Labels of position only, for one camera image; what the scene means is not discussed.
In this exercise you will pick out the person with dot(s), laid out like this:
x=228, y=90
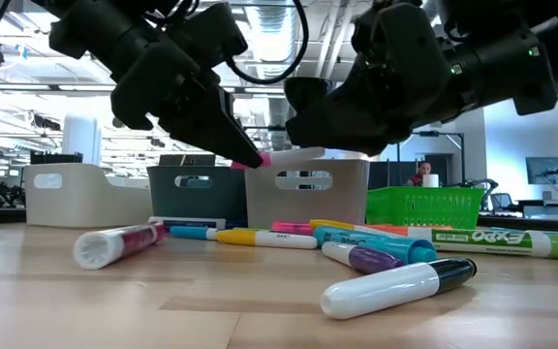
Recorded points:
x=422, y=172

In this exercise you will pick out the grey plastic bin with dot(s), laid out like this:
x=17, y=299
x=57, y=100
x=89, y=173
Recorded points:
x=308, y=208

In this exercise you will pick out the black frame stand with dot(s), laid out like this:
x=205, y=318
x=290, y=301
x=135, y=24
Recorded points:
x=429, y=133

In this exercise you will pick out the magenta thick Expo marker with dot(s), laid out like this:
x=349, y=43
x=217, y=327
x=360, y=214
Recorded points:
x=129, y=241

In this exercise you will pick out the background desk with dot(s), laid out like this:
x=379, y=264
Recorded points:
x=550, y=202

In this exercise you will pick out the dark partition screen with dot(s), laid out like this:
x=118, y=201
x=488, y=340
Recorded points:
x=390, y=174

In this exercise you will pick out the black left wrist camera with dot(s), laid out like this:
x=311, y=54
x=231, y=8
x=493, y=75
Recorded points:
x=211, y=34

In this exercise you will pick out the silver ceiling duct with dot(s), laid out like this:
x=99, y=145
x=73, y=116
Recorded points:
x=274, y=29

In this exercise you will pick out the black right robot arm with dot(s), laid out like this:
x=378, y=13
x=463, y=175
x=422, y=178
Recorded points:
x=502, y=63

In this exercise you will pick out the dark laptop screen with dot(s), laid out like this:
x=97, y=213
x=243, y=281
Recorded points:
x=187, y=160

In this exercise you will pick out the black table frame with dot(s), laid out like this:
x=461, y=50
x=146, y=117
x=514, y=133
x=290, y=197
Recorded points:
x=526, y=223

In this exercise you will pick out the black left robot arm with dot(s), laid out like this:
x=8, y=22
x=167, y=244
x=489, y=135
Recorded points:
x=95, y=29

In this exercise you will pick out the black background robot arm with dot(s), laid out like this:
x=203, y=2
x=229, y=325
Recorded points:
x=477, y=183

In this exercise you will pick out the pink highlighter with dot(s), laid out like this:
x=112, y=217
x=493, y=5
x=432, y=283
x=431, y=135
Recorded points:
x=291, y=228

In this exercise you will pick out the green mesh plastic basket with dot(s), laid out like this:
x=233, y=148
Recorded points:
x=424, y=208

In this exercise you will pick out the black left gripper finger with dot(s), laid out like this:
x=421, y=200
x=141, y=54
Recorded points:
x=196, y=126
x=238, y=131

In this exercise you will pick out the dark wall monitor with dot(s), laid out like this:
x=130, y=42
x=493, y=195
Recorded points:
x=548, y=169

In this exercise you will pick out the black-capped chunky white marker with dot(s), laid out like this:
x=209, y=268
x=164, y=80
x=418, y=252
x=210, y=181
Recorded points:
x=381, y=291

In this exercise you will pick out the white paper roll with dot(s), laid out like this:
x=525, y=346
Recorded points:
x=430, y=180

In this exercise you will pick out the white plastic bin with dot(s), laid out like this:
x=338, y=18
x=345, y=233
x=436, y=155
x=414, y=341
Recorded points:
x=80, y=203

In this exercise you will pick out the white pillar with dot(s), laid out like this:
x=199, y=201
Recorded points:
x=80, y=140

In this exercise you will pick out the teal Sharpie marker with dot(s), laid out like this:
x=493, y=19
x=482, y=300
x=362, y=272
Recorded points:
x=371, y=242

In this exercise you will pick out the green thick Expo marker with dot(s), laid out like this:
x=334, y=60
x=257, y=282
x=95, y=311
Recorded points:
x=477, y=237

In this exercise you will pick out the black monitor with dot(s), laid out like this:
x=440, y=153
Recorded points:
x=56, y=158

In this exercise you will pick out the purple-capped chunky white marker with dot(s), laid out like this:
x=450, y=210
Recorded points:
x=371, y=260

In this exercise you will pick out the dark teal plastic bin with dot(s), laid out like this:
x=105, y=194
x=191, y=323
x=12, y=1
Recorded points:
x=196, y=201

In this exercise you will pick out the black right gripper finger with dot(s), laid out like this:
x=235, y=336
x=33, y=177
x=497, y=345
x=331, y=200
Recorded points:
x=347, y=116
x=371, y=143

